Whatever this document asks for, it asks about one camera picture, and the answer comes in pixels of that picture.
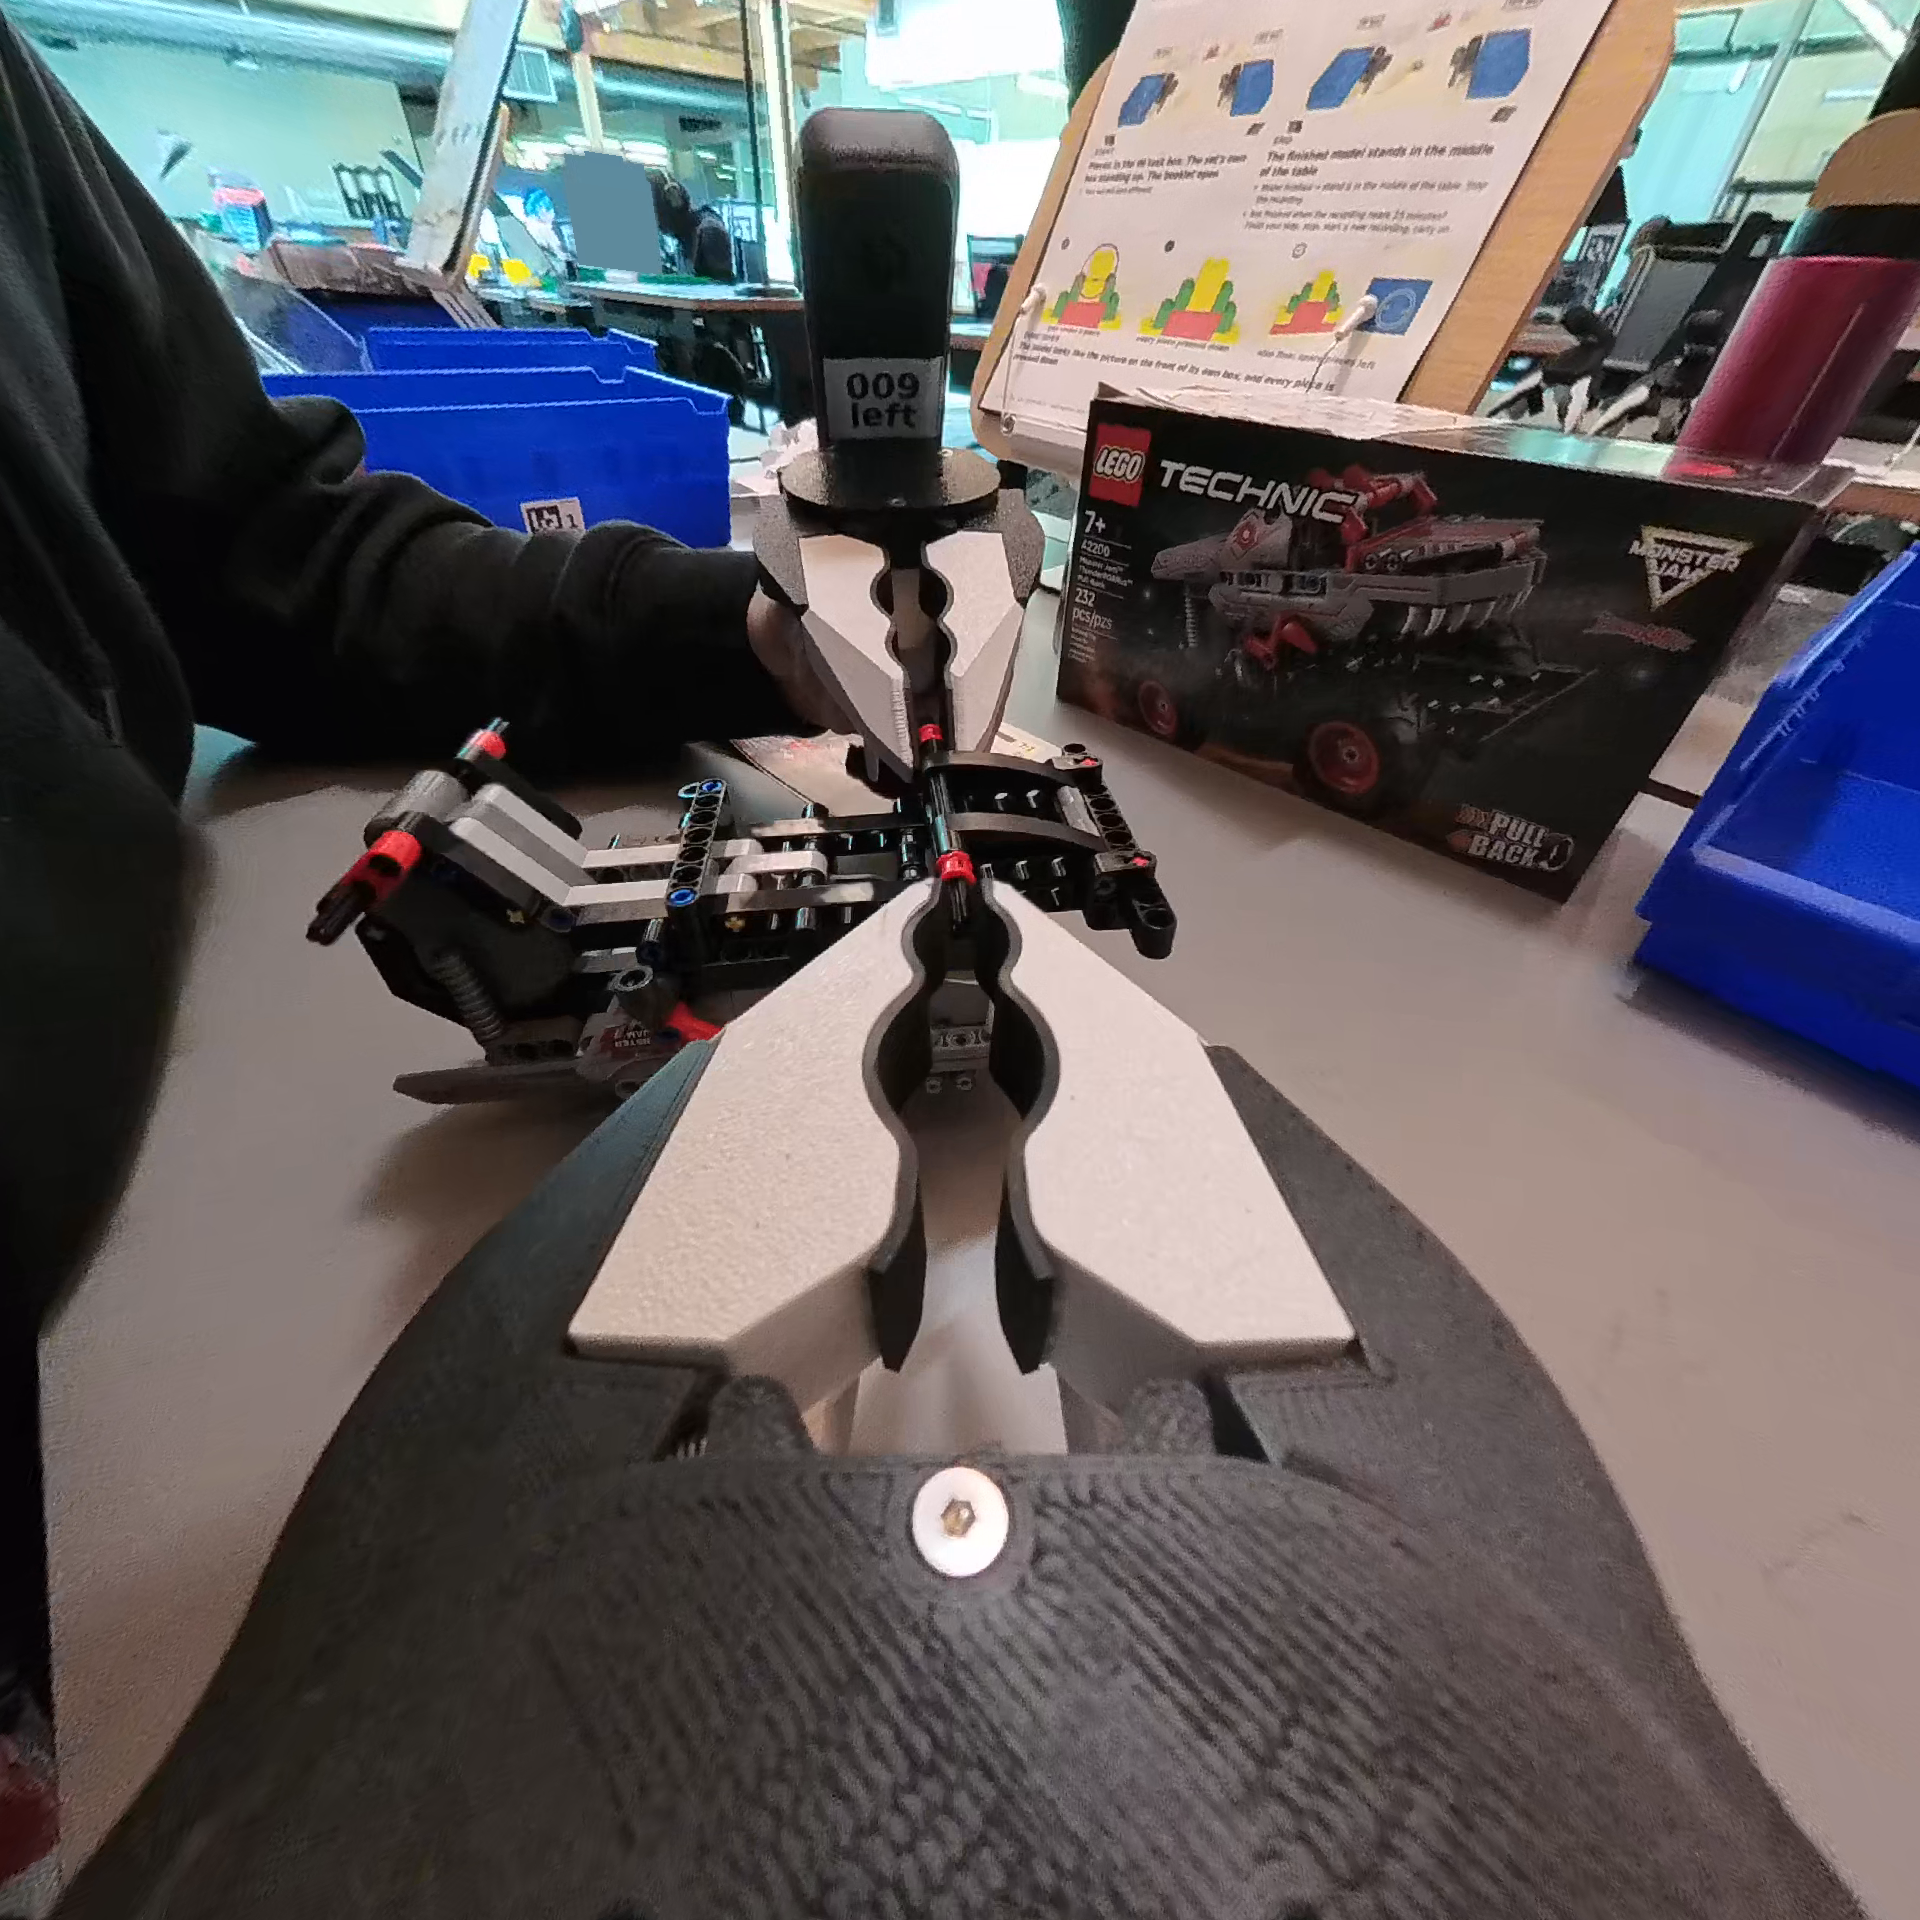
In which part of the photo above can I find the open instruction booklet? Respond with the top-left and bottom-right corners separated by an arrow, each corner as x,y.
727,721 -> 1053,816

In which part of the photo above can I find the leaning white board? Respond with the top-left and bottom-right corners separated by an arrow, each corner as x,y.
405,0 -> 529,277

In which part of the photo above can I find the instruction sheet on board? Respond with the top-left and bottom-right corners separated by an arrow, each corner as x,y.
966,0 -> 1680,474

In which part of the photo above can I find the black toy truck box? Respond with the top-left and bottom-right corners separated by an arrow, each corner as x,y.
1054,391 -> 1853,904

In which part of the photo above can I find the person's black clothed torso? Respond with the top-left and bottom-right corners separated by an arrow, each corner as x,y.
0,28 -> 377,1920

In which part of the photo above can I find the background work table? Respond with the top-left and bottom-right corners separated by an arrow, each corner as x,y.
569,276 -> 812,421

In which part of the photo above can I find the black office chair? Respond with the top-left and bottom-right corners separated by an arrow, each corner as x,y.
1574,211 -> 1787,421

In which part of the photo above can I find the grey desk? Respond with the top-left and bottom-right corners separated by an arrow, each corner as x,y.
38,432 -> 1920,1920

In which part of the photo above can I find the dark red bottle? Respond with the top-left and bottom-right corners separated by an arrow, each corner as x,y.
1670,112 -> 1920,460

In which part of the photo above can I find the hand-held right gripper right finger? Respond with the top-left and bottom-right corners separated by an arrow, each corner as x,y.
966,875 -> 1359,1378

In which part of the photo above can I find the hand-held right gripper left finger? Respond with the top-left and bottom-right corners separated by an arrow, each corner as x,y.
566,875 -> 938,1375

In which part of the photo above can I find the black brick truck chassis model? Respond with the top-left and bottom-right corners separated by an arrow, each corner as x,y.
308,721 -> 1177,1111

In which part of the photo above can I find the person's left forearm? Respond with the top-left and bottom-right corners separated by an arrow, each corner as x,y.
269,428 -> 818,767

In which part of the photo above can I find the person's left hand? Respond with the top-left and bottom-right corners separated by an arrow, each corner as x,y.
746,592 -> 859,736

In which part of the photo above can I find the blue angled storage bin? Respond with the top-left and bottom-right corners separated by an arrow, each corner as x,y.
1633,547 -> 1920,1089

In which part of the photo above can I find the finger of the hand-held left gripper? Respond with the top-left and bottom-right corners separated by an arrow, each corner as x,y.
921,529 -> 1028,756
793,539 -> 922,784

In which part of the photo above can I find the large blue storage bin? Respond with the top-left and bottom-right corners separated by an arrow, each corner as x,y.
261,364 -> 733,547

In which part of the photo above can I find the small blue storage bin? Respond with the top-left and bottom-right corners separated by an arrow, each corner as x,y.
361,324 -> 661,377

